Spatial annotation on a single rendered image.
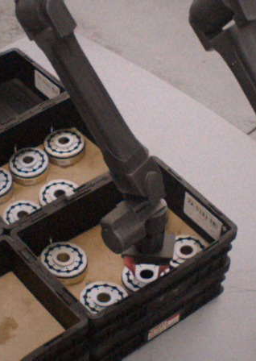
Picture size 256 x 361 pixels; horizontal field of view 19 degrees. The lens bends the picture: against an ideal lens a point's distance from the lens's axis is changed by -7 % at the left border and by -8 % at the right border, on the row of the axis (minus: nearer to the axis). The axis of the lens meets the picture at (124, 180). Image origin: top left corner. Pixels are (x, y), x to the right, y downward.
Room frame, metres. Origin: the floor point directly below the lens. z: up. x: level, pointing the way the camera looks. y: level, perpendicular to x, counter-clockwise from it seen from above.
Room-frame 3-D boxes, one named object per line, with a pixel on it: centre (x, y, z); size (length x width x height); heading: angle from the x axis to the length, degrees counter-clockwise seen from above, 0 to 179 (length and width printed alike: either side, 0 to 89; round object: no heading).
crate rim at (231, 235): (1.09, 0.00, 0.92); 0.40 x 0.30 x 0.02; 130
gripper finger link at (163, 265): (1.03, -0.06, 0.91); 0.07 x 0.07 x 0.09; 85
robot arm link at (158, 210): (1.03, -0.05, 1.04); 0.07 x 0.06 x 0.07; 134
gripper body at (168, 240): (1.03, -0.05, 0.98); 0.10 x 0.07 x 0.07; 85
